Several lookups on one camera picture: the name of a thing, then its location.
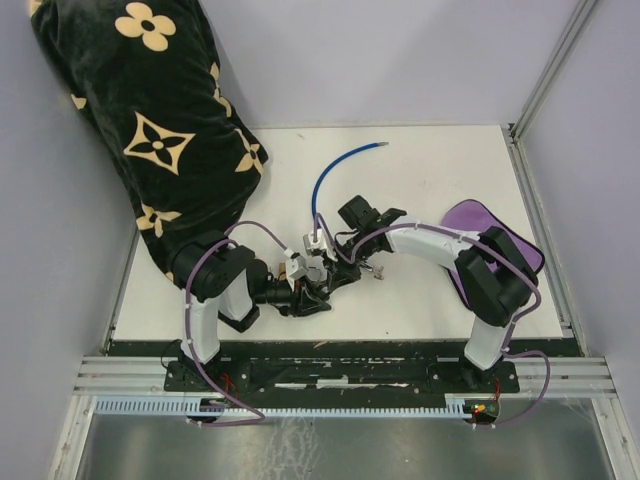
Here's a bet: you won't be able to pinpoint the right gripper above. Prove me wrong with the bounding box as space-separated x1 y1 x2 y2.
320 232 372 293

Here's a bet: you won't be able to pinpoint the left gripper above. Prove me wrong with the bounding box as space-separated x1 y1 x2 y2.
255 274 332 317

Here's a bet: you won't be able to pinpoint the silver cable lock keys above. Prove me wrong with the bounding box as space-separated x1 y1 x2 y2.
372 266 384 280

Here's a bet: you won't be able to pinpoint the blue cable lock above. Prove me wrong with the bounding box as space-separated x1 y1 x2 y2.
310 141 389 222

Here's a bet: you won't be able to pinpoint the long-shackle brass padlock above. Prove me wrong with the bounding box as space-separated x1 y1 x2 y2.
277 262 289 281

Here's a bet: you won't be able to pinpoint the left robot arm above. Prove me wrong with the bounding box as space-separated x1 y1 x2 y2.
167 231 331 390

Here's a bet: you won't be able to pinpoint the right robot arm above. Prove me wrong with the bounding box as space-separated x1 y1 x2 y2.
323 196 545 391

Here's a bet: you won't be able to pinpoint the purple cloth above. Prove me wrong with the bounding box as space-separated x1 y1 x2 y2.
440 199 545 326

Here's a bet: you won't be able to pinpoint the black floral plush pillow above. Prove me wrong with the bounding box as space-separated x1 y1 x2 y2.
30 1 268 274

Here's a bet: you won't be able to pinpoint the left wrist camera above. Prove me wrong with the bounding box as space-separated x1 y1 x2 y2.
284 248 308 288

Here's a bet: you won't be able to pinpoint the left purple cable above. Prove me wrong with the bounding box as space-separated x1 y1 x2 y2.
179 220 301 430

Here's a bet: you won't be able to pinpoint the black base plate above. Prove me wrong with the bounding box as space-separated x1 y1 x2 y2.
163 339 521 401

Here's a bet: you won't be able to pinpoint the aluminium frame rail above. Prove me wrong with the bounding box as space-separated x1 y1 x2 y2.
507 0 601 146

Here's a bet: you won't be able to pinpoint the blue cable duct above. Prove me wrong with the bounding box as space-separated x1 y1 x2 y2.
93 392 476 416

